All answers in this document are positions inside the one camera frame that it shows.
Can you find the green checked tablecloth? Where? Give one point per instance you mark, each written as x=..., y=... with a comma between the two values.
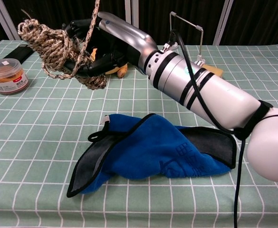
x=46, y=133

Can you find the black power strip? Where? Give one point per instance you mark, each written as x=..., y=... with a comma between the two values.
x=17, y=53

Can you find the yellow plush toy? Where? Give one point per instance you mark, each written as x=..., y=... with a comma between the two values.
x=122, y=70

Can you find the yellow sponge with square hole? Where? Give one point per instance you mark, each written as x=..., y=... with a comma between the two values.
x=214, y=70

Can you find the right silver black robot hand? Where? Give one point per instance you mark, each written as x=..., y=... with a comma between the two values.
x=129, y=35

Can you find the clear jar with orange contents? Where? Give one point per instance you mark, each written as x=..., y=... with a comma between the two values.
x=8, y=78

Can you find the blue cloth with black trim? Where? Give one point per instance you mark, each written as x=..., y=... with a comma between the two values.
x=148, y=147

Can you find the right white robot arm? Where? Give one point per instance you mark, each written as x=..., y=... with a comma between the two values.
x=212, y=95

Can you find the white partition post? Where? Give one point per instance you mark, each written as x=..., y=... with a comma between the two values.
x=4, y=21
x=128, y=9
x=223, y=21
x=135, y=12

